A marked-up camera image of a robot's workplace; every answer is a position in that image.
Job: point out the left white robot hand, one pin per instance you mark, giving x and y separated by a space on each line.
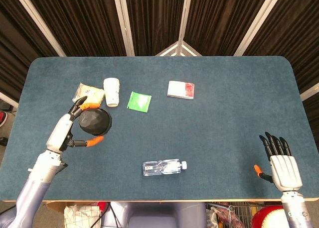
58 133

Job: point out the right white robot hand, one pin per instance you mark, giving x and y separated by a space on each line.
285 172

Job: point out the black faceted bowl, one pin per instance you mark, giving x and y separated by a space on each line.
96 122

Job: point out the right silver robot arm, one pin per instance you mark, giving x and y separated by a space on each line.
295 209

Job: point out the white paper cup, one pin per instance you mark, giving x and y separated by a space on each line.
111 91

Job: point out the red and white ball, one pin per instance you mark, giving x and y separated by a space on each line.
269 218

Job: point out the yellow snack packet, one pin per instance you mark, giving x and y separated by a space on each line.
93 92

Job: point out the black floor object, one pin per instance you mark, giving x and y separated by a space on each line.
3 141

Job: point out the red shoe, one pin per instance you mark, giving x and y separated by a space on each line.
3 118

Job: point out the brown cardboard box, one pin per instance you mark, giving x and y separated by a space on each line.
56 206

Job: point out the blue felt table cover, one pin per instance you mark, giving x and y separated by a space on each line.
211 138

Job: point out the white checked cloth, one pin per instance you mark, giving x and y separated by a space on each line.
79 216

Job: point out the green sachet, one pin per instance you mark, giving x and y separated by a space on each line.
139 101

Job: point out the dark brown curtain panel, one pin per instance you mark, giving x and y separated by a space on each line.
15 51
224 19
154 19
79 21

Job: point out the clear plastic water bottle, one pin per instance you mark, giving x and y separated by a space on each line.
162 167

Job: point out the lavender robot torso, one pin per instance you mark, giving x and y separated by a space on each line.
159 214

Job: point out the red and white packet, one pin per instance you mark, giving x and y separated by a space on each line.
180 89

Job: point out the white frame bar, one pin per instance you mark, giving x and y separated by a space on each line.
310 91
8 99

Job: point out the white partition post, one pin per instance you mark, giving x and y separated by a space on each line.
259 21
123 21
37 20
185 14

